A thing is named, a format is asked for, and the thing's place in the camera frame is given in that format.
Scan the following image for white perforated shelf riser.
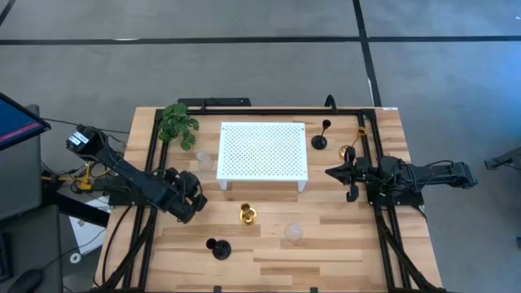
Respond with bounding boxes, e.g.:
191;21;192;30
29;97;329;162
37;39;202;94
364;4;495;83
215;120;309;193

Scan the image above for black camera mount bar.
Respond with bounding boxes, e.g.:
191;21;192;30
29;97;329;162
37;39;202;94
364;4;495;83
177;97;252;108

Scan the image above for green artificial plant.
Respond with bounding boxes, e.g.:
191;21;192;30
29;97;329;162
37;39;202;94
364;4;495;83
157;102;200;151

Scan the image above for thin black cable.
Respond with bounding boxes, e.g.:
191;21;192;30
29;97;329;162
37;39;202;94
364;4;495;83
40;116;131;135

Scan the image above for gold candlestick holder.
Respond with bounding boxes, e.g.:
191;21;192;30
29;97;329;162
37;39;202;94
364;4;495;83
338;126;368;161
239;202;258;226

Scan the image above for black floor support beam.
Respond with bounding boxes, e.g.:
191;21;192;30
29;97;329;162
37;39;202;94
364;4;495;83
40;170;112;228

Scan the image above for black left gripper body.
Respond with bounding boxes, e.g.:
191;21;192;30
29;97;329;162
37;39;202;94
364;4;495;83
169;168;208;224

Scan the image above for white paper sheet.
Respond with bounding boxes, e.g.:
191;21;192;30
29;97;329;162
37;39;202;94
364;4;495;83
68;195;112;256

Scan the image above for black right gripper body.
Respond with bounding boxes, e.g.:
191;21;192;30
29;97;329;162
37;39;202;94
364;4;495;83
344;146;371;203

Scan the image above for computer monitor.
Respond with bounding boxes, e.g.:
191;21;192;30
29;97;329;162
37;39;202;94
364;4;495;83
0;92;52;151

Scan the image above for black candlestick holder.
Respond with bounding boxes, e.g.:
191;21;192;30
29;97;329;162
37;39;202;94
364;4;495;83
310;119;332;151
205;237;232;260

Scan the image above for grey desk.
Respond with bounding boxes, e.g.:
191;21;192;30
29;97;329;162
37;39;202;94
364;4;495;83
0;104;64;293

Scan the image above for black computer mouse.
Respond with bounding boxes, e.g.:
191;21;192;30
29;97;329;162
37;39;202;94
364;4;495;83
7;268;45;293

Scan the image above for black aluminium table frame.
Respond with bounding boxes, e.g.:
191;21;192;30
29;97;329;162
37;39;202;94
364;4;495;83
95;106;447;293

